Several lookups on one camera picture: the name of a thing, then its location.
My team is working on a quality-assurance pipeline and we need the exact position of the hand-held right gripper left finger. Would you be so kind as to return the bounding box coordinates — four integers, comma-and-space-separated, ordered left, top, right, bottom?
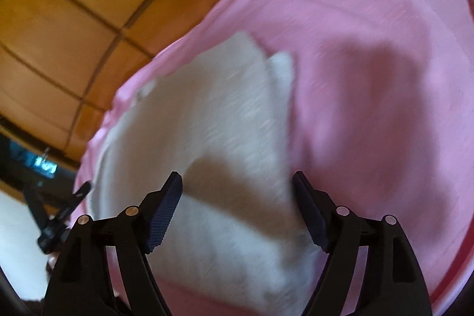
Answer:
41, 171, 183, 316

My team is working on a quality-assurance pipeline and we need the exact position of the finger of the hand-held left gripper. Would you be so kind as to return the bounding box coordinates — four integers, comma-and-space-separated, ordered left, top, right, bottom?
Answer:
23, 186, 51, 230
55, 181, 92, 225

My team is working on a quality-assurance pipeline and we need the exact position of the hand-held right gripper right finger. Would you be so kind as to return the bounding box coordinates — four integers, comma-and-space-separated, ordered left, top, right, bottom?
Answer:
292, 171, 433, 316

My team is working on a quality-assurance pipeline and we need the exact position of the white fleece cloth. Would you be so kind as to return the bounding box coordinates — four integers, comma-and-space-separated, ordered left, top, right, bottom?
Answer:
87, 31, 324, 316

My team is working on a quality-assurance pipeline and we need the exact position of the dark device with lit screen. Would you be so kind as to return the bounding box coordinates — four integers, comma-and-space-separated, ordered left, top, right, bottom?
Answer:
0, 135, 80, 192

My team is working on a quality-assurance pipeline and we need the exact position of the pink blanket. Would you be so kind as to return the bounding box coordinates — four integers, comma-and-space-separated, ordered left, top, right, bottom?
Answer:
72, 0, 474, 316

